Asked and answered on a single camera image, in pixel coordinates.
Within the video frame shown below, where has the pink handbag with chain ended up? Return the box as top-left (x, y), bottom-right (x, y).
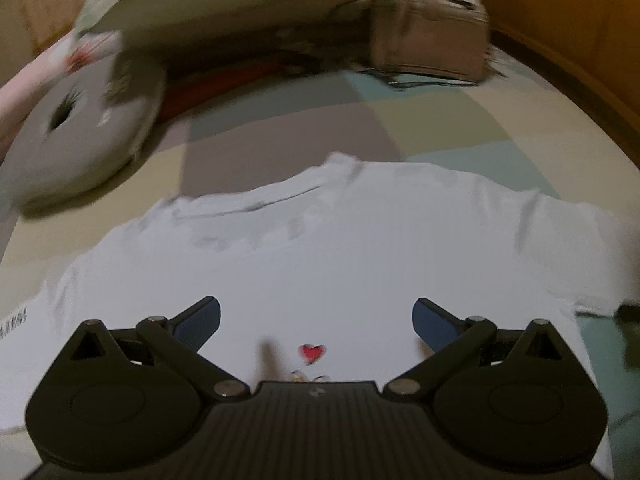
top-left (339, 0), bottom-right (495, 87)

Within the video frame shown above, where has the wooden headboard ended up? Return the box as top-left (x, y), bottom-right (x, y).
top-left (450, 0), bottom-right (640, 163)

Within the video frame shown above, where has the white printed t-shirt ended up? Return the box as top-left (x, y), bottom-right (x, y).
top-left (0, 152), bottom-right (632, 480)

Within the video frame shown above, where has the grey round cushion with hole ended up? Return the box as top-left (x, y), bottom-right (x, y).
top-left (0, 52), bottom-right (169, 212)

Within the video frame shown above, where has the orange patterned curtain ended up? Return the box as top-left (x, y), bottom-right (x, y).
top-left (0, 0), bottom-right (116, 61)

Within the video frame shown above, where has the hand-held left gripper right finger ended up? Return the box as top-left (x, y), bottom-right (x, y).
top-left (384, 297), bottom-right (576, 402)

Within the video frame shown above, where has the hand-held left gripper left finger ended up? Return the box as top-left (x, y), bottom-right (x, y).
top-left (52, 296), bottom-right (250, 402)

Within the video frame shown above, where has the red cloth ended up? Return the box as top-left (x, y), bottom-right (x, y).
top-left (159, 60), bottom-right (282, 122)

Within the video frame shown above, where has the pastel checked bed sheet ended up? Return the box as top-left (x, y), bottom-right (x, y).
top-left (0, 55), bottom-right (640, 480)

